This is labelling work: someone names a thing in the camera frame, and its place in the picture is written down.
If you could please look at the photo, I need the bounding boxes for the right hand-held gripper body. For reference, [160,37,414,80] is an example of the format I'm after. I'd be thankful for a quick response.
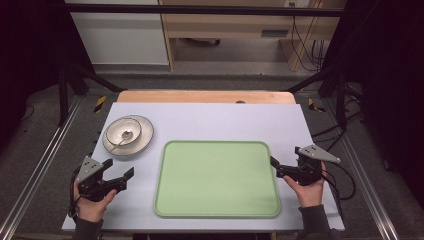
[294,144,342,187]

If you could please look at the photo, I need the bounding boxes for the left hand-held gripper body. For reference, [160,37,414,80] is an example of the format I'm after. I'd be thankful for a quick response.
[75,155,118,203]

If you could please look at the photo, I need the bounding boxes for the person's right hand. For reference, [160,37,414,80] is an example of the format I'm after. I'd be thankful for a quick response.
[283,161,327,209]

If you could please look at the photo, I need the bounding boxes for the person's left hand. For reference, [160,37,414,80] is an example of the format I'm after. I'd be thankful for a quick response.
[73,182,118,223]

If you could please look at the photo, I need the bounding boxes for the metal spoon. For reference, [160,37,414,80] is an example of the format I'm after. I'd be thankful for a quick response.
[108,130,135,153]

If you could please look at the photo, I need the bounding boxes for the white bowl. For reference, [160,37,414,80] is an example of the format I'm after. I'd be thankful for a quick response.
[104,117,144,148]

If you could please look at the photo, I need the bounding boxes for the white plate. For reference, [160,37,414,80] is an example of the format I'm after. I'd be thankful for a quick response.
[101,114,155,158]

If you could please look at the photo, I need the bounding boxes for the yellow black tape marker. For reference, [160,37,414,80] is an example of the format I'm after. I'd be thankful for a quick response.
[307,97,327,114]
[93,95,108,114]

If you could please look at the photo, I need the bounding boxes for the green tray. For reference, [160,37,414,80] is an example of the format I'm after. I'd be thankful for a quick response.
[153,140,282,220]

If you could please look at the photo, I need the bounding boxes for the white table cover board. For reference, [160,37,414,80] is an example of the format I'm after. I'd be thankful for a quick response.
[61,101,346,233]

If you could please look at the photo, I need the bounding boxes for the wooden table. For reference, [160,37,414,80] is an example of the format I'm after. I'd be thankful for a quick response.
[116,89,297,105]

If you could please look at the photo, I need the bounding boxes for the black curtain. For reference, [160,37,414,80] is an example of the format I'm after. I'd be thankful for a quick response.
[319,0,424,209]
[0,0,96,153]

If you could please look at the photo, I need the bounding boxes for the white cabinet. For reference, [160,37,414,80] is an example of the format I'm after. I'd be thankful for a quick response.
[64,0,170,66]

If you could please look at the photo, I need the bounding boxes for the wooden desk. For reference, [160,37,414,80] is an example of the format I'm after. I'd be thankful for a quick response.
[157,0,348,73]

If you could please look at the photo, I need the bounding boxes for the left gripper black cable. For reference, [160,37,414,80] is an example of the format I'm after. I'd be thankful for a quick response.
[67,165,84,219]

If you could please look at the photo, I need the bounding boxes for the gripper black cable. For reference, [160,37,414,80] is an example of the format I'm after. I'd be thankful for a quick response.
[67,165,84,219]
[320,161,357,202]

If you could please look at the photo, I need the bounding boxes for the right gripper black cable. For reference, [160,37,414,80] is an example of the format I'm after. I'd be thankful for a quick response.
[320,161,357,202]

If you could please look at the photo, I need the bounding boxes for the black floor cables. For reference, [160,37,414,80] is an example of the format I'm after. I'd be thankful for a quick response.
[310,109,365,153]

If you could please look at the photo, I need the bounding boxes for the aluminium floor rail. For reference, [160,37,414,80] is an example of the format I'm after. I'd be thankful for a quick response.
[0,95,85,240]
[323,99,402,240]

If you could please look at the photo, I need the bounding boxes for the black frame strut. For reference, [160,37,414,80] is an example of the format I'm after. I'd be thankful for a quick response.
[57,59,125,127]
[285,63,348,130]

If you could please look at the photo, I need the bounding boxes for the hanging black cables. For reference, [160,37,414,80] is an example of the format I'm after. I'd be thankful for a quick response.
[290,15,327,72]

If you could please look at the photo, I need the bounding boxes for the black horizontal frame bar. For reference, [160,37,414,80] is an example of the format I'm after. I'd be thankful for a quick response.
[64,3,345,18]

